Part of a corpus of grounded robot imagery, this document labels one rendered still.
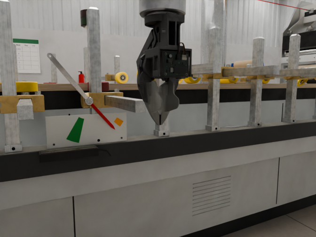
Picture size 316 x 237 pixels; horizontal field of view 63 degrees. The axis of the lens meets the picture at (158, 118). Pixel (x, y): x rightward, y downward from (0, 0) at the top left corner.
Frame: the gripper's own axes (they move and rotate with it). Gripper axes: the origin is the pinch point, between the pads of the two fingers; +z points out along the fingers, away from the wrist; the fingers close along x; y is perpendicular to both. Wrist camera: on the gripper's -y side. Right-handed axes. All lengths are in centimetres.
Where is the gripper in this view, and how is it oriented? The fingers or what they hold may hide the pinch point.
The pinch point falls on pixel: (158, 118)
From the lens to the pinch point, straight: 54.5
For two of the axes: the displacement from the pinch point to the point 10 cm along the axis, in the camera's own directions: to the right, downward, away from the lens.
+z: 0.0, 9.9, 1.3
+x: 8.9, -0.6, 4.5
